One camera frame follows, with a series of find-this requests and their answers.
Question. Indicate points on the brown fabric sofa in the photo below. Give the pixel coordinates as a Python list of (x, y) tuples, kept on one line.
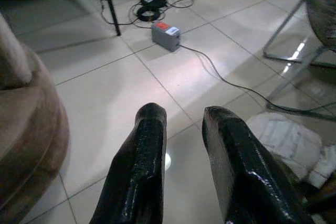
[(26, 119)]

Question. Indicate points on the black tripod leg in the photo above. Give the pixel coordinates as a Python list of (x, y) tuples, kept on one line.
[(111, 6)]

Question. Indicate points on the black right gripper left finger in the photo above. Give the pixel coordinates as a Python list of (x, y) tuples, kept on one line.
[(136, 171)]

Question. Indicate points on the white pillow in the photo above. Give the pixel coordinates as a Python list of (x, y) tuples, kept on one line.
[(291, 142)]

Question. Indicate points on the metal frame chair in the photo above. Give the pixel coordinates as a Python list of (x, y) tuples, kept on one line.
[(309, 32)]

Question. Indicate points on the grey power supply box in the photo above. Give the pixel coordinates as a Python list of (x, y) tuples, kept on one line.
[(166, 36)]

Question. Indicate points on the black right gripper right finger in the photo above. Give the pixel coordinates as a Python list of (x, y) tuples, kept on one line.
[(246, 171)]

